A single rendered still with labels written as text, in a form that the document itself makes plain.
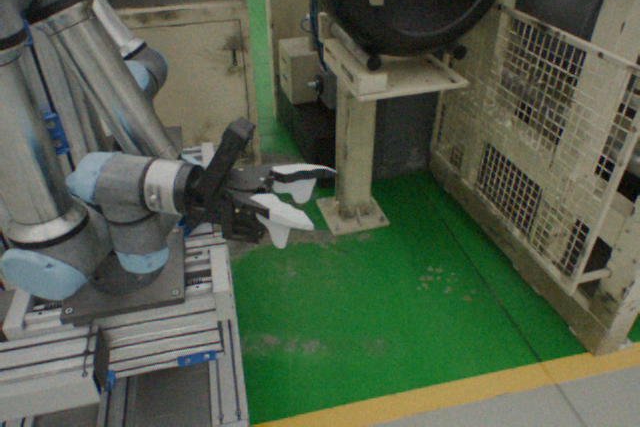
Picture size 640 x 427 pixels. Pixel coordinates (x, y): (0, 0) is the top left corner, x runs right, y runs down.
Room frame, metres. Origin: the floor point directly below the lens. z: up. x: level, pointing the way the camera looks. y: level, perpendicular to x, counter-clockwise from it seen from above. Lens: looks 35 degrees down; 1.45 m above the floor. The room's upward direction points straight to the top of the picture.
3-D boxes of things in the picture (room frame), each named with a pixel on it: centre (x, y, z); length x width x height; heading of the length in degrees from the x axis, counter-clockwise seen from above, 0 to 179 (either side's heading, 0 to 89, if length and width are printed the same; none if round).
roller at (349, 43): (1.57, -0.10, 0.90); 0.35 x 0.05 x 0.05; 17
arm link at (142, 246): (0.61, 0.28, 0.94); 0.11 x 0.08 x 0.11; 168
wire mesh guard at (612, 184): (1.49, -0.61, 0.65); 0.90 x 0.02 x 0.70; 17
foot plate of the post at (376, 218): (1.85, -0.14, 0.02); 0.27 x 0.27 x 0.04; 17
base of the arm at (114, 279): (0.75, 0.40, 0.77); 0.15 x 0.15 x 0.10
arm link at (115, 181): (0.59, 0.28, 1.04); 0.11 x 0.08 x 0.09; 78
